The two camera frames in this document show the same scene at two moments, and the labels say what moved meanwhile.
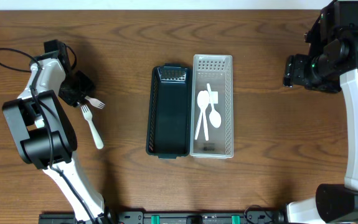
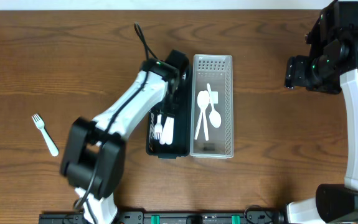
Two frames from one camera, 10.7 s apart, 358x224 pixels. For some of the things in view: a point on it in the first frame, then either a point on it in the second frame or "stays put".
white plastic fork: x=88 y=115 → x=158 y=127
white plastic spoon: x=214 y=116 stays put
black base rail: x=171 y=217 stays put
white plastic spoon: x=203 y=100 stays put
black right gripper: x=299 y=73 stays put
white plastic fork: x=95 y=102 → x=167 y=135
